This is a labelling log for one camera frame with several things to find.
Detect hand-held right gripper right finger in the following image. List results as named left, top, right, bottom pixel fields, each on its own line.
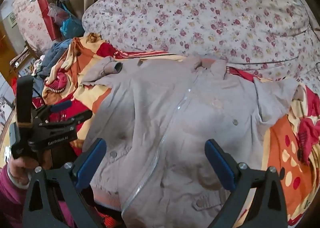
left=204, top=139, right=288, bottom=228

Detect floral quilt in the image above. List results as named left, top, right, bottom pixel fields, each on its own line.
left=81, top=0, right=320, bottom=86

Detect blue plastic bag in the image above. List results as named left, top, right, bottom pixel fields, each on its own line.
left=60, top=3, right=84, bottom=39

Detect blue striped garment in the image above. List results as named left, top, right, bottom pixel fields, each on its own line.
left=32, top=38, right=74, bottom=99

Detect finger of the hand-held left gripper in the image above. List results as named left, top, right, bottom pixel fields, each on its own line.
left=32, top=100, right=73, bottom=118
left=37, top=110, right=93, bottom=131

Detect pink plastic bag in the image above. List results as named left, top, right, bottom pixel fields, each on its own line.
left=47, top=3, right=68, bottom=25

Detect grey zip jacket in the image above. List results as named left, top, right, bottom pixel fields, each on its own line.
left=80, top=56, right=300, bottom=228

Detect red orange printed blanket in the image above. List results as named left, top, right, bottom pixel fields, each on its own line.
left=32, top=32, right=320, bottom=228

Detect red box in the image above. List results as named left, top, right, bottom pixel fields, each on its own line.
left=37, top=0, right=59, bottom=42

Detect floral covered furniture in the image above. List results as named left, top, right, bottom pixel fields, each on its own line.
left=11, top=0, right=54, bottom=51

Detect person's left hand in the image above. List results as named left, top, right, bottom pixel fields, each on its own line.
left=7, top=154, right=38, bottom=181

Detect wooden chair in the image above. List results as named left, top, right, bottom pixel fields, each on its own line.
left=9, top=41, right=38, bottom=79

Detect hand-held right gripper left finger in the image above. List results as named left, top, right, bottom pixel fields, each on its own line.
left=23, top=138, right=107, bottom=228

